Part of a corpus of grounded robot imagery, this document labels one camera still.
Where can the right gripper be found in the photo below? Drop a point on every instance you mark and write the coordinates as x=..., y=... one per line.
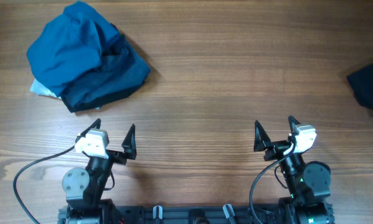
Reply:
x=276, y=147

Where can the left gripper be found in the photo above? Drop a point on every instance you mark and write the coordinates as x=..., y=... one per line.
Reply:
x=128, y=147

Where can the black polo shirt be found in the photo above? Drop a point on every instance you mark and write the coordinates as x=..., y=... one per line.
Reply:
x=361, y=82

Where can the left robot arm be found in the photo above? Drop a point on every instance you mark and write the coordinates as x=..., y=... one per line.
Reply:
x=84, y=187

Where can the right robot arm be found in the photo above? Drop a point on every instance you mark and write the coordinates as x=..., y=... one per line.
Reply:
x=308, y=183

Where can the dark teal garment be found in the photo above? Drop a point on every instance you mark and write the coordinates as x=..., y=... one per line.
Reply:
x=121, y=73

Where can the light grey cloth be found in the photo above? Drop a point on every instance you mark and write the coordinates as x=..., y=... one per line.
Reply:
x=39, y=89

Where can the bright blue shirt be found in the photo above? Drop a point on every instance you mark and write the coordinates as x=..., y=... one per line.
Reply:
x=70, y=45

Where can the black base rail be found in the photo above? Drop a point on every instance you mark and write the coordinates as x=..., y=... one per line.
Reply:
x=192, y=214

